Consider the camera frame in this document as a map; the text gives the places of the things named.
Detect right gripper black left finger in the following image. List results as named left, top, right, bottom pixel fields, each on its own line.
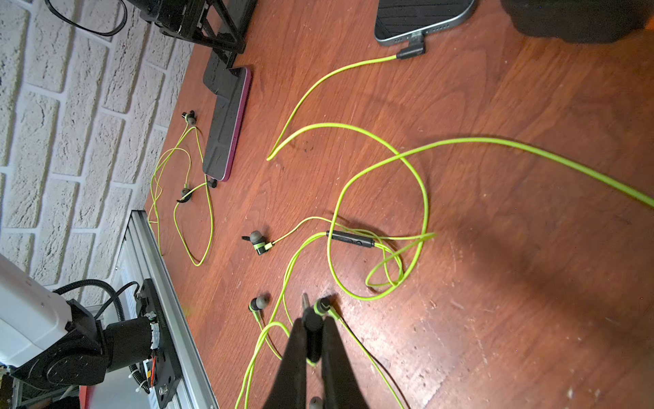
left=262, top=319, right=308, bottom=409

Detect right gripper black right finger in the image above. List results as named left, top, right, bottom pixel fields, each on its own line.
left=321, top=317, right=369, bottom=408

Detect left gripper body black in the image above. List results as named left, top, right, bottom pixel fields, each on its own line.
left=131, top=0, right=256, bottom=54

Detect black smartphone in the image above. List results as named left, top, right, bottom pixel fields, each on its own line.
left=203, top=67, right=252, bottom=182
left=374, top=0, right=479, bottom=46
left=203, top=49, right=239, bottom=95

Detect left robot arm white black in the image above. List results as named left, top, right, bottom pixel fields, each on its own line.
left=1, top=1, right=256, bottom=390

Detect black plastic tool case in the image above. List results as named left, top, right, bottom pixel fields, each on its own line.
left=501, top=0, right=653, bottom=44

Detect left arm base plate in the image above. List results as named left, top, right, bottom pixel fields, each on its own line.
left=136, top=279, right=182, bottom=408

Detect aluminium rail frame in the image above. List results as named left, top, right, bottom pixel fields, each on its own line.
left=112, top=211, right=219, bottom=408

